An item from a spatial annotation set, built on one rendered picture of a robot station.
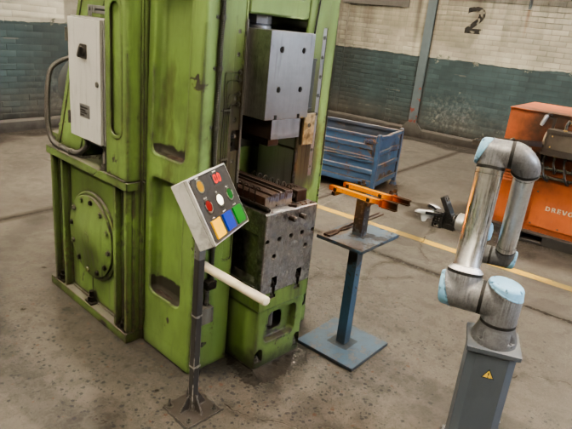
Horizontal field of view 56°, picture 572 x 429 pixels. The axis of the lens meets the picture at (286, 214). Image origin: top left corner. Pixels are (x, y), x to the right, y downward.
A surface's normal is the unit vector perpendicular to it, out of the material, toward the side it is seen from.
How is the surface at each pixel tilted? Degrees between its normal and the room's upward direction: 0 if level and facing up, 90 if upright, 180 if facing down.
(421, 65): 90
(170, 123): 89
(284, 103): 90
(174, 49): 89
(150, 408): 0
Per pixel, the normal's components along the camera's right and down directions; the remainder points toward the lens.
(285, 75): 0.72, 0.29
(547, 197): -0.61, 0.21
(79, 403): 0.10, -0.94
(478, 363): -0.30, 0.29
